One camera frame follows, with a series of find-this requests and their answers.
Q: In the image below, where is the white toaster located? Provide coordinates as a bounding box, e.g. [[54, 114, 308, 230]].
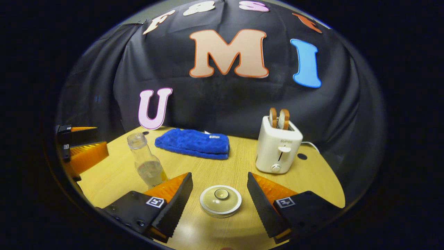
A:
[[256, 116, 303, 174]]

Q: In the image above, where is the black backdrop cloth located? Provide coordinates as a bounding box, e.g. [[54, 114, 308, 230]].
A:
[[55, 0, 387, 209]]

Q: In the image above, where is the cream teacup lid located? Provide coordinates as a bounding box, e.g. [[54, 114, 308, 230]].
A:
[[199, 185, 242, 214]]

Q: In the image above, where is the clear plastic water bottle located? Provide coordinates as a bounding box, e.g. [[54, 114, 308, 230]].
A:
[[127, 133, 169, 190]]

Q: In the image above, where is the folded blue towel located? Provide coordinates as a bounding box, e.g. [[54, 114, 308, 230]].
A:
[[154, 128, 230, 160]]

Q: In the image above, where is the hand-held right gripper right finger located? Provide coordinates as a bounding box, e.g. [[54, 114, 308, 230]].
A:
[[247, 172, 342, 244]]

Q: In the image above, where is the white toaster cable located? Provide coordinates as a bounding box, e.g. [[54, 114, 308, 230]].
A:
[[301, 141, 320, 155]]

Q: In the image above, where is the white teacup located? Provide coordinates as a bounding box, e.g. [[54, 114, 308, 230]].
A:
[[200, 205, 242, 218]]

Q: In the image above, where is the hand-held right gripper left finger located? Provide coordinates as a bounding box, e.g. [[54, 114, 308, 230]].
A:
[[102, 172, 194, 243]]

